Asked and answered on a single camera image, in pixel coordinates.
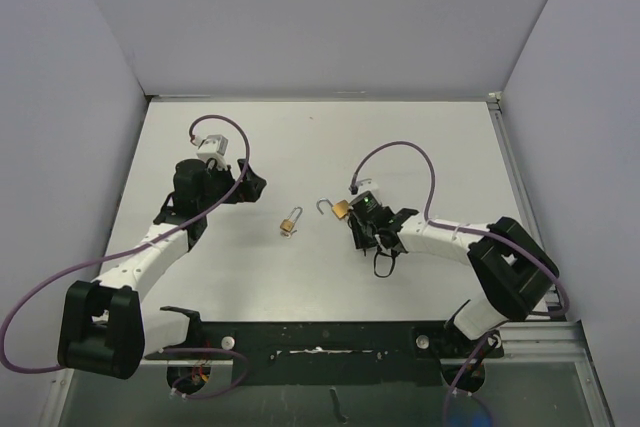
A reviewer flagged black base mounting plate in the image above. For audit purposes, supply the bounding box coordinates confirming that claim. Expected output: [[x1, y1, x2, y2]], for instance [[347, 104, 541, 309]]
[[144, 320, 506, 388]]

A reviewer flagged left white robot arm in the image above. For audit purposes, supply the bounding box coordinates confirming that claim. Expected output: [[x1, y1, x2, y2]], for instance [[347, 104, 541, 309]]
[[57, 159, 267, 379]]

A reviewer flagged aluminium frame rail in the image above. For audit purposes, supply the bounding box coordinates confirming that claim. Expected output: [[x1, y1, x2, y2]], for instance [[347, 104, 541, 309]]
[[487, 90, 584, 328]]

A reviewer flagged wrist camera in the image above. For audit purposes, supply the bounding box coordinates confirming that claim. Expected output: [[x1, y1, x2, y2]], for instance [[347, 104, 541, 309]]
[[192, 134, 228, 164], [349, 178, 381, 201]]

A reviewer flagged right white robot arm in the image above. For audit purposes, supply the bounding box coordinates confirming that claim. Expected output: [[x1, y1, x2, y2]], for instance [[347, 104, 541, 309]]
[[348, 191, 559, 356]]

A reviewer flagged wide brass padlock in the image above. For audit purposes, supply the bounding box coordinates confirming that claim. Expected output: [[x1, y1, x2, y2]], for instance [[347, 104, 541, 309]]
[[316, 198, 349, 220]]

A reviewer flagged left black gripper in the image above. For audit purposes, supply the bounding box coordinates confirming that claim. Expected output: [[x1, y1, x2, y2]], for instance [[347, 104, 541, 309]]
[[198, 159, 265, 212]]

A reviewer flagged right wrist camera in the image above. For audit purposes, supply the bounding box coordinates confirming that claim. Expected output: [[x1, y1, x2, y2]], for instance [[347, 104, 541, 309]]
[[349, 178, 381, 201]]

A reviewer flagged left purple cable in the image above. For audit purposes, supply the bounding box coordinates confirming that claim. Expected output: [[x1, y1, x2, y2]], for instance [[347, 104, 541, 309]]
[[0, 114, 252, 373]]

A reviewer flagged left long-shackle brass padlock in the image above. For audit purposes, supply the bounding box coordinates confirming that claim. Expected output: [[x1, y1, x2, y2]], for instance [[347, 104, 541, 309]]
[[279, 206, 304, 238]]

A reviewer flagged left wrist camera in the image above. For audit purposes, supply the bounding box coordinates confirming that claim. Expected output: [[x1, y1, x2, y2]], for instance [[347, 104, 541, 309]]
[[192, 134, 228, 164]]

